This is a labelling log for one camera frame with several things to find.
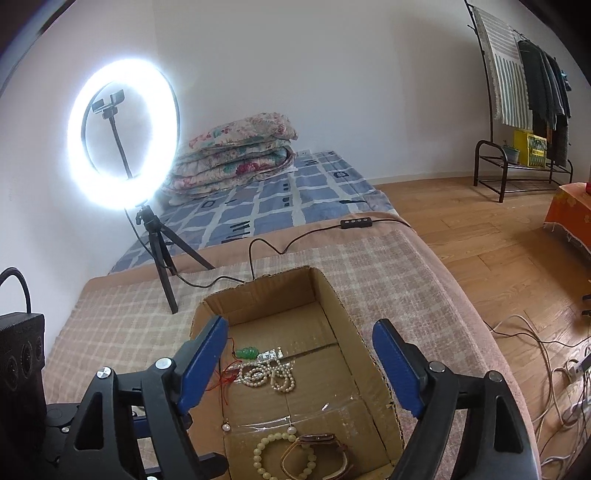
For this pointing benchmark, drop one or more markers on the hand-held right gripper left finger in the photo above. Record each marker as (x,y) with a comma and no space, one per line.
(203,364)

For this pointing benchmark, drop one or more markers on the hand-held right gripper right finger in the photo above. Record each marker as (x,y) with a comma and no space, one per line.
(397,364)

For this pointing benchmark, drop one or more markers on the cardboard box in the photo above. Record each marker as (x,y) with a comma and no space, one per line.
(295,295)

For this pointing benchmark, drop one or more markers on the black tripod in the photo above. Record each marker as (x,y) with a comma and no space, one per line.
(159,258)

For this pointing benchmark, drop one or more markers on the white power strip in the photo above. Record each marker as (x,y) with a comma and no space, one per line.
(577,369)

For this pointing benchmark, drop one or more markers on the blue checked mattress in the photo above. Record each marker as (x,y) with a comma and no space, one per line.
(277,198)

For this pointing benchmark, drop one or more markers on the folded floral quilt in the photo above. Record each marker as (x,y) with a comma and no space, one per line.
(231,157)

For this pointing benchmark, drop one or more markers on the small grey pot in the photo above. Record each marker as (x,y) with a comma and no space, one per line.
(511,154)

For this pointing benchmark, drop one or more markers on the black clothes rack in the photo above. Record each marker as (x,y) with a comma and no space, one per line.
(490,142)

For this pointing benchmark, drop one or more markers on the yellow box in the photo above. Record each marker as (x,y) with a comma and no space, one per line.
(531,147)

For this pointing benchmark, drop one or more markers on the black phone holder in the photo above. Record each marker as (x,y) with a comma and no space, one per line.
(108,108)

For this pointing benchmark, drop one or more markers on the dark grey hanging coat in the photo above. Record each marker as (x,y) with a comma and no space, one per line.
(561,120)

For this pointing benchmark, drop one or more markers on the striped hanging towel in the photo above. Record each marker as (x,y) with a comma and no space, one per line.
(508,83)

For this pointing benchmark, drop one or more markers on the dark green hanging shirt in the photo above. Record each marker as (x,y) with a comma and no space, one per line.
(535,83)

